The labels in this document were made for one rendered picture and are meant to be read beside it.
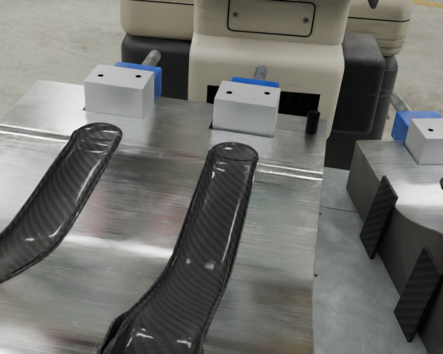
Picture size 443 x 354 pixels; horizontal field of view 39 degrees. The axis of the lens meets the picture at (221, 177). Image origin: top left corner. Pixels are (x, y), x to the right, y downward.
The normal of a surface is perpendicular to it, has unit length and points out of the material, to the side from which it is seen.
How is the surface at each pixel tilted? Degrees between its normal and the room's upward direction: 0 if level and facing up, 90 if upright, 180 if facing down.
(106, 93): 90
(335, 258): 0
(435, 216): 20
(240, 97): 0
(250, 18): 98
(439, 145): 90
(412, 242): 90
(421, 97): 0
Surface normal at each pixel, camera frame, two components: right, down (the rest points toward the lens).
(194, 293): 0.11, -0.98
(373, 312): 0.07, -0.83
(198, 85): -0.07, 0.66
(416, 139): -0.99, 0.01
